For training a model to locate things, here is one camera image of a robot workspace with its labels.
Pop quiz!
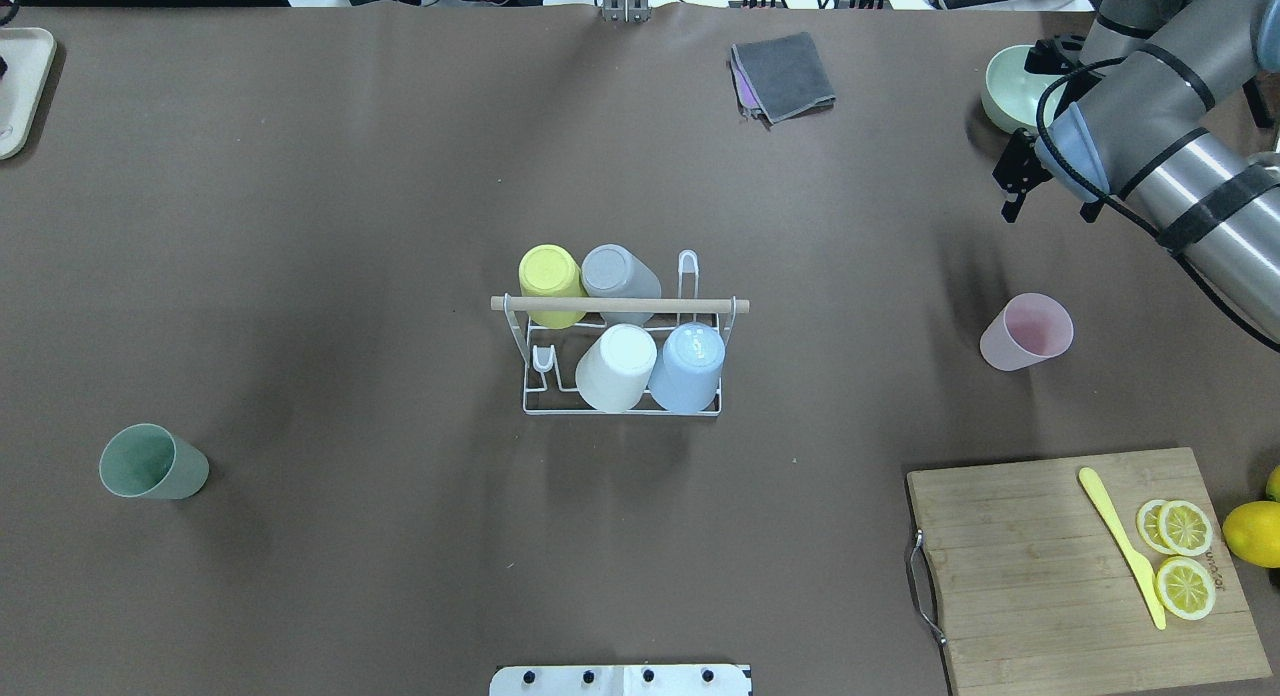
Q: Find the white wire cup holder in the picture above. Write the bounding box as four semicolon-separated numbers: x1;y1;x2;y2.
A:
490;244;750;417

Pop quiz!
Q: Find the yellow plastic cup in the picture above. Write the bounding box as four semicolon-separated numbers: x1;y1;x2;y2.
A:
518;244;588;330

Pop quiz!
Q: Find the white plastic cup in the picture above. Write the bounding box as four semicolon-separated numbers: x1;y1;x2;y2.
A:
575;324;657;413

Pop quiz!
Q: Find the pink plastic cup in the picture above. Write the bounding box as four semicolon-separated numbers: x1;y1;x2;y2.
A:
980;292;1074;372

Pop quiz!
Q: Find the cream plastic tray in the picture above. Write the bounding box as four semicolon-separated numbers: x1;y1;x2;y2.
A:
1;27;58;160

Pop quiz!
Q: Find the yellow plastic knife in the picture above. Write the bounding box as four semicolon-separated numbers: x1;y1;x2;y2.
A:
1076;467;1167;631

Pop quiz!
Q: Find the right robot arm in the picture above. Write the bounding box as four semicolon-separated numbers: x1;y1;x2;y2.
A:
993;0;1279;348

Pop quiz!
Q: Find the lemon slice lower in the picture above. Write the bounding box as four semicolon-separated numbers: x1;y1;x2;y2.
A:
1155;557;1216;621

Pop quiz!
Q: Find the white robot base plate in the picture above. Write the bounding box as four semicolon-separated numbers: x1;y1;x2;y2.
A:
488;663;754;695

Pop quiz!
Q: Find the wooden cutting board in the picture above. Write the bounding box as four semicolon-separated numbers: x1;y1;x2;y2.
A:
908;447;1272;695

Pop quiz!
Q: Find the whole yellow lemon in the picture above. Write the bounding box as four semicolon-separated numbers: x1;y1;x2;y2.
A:
1222;500;1280;569

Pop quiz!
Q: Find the lemon slice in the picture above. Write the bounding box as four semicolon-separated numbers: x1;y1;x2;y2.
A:
1155;557;1216;621
1135;499;1213;558

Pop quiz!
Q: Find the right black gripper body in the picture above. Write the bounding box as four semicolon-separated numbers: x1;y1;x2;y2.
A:
992;128;1053;200

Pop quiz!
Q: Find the light blue plastic cup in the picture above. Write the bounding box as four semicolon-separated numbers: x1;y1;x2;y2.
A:
649;322;724;415

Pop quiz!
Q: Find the green plastic cup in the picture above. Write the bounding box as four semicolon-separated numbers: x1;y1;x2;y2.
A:
99;423;210;500

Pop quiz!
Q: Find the grey folded cloth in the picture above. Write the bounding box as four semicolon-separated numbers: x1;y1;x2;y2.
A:
730;31;836;125

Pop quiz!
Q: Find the lemon slice upper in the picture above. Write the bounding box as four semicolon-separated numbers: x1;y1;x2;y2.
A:
1135;499;1213;558

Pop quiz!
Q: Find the grey plastic cup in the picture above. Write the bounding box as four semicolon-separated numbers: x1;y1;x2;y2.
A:
581;244;662;299

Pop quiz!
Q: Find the light green bowl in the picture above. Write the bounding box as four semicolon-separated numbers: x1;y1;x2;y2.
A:
980;44;1059;134

